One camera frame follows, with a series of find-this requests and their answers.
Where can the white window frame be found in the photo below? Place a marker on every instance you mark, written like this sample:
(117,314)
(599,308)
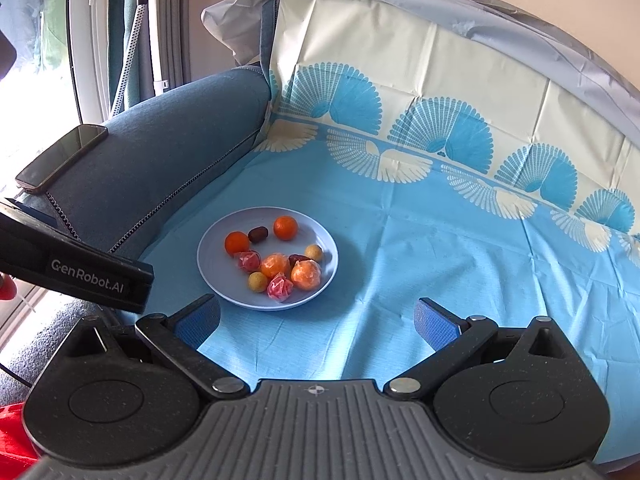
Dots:
(87,35)

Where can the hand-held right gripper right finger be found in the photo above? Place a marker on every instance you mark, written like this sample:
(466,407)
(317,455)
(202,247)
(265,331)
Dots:
(435,325)

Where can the pale round plate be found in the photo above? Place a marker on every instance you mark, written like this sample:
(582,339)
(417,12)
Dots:
(312,230)

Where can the orange candy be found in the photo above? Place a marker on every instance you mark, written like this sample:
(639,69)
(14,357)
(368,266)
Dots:
(274,266)

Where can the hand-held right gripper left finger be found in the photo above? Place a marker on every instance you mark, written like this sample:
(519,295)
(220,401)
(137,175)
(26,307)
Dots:
(197,325)

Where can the blue sofa armrest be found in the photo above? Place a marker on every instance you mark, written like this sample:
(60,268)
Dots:
(150,160)

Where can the beige longan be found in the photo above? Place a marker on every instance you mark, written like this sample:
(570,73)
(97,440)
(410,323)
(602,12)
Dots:
(314,251)
(257,281)

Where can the white perforated pole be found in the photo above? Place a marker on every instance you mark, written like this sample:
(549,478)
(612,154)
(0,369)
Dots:
(131,55)

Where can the dark smartphone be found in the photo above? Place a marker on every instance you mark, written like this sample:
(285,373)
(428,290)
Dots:
(60,157)

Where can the blue printed tablecloth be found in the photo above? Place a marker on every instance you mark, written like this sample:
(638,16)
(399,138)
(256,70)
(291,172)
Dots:
(450,260)

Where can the red date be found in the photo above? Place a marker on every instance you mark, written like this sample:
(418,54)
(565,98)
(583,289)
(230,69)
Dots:
(258,234)
(299,258)

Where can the red candy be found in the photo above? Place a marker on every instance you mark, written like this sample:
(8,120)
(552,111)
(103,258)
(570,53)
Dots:
(280,287)
(248,261)

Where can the red cloth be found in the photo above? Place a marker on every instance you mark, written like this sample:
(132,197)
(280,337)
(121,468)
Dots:
(12,440)

